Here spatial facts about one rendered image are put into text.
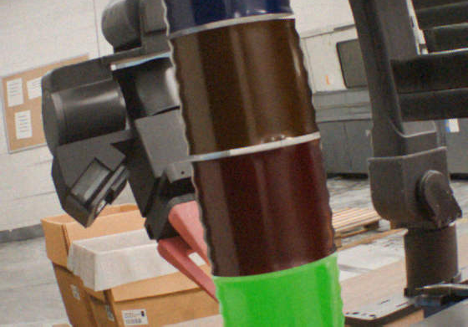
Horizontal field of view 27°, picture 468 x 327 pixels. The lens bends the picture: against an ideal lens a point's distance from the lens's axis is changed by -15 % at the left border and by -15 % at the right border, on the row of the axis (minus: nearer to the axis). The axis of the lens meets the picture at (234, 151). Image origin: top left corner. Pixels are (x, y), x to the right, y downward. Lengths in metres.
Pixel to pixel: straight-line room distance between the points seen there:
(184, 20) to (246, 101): 0.03
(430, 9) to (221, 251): 0.31
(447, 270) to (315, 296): 0.69
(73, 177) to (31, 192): 10.59
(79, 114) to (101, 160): 0.04
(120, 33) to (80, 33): 10.70
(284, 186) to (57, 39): 11.21
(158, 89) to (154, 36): 0.04
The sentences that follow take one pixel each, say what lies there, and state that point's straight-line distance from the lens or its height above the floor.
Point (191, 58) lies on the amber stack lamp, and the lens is 0.30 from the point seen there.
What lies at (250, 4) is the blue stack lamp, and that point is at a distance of 0.30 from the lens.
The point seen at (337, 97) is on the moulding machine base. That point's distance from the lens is 11.53.
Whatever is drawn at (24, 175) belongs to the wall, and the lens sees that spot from 11.36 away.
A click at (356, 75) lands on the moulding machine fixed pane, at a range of 11.04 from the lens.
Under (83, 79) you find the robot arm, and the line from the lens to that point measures 0.83.
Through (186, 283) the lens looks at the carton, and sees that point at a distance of 4.07.
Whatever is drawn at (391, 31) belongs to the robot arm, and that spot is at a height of 1.17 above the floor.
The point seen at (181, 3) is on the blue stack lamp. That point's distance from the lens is 0.30.
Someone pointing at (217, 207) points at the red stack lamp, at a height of 1.11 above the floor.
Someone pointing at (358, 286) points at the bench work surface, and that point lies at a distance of 1.17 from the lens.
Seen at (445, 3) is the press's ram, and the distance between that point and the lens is 0.56.
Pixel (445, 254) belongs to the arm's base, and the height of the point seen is 0.95.
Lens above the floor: 1.14
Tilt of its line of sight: 3 degrees down
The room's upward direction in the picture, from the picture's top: 10 degrees counter-clockwise
